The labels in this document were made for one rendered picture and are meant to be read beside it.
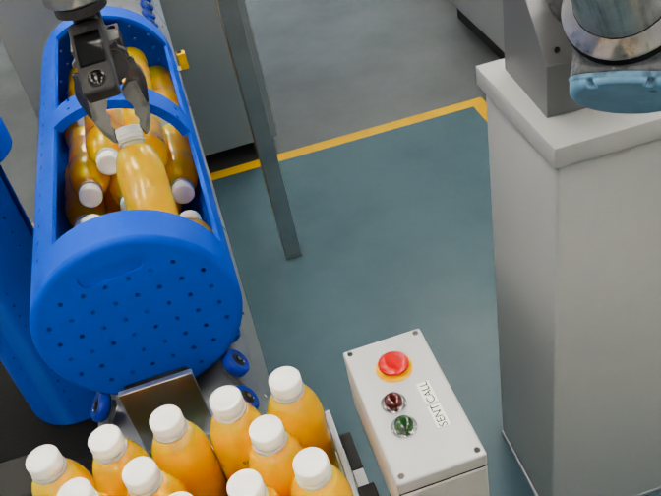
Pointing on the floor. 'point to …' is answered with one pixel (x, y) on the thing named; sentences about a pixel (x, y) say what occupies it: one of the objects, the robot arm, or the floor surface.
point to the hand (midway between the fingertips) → (129, 132)
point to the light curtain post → (259, 123)
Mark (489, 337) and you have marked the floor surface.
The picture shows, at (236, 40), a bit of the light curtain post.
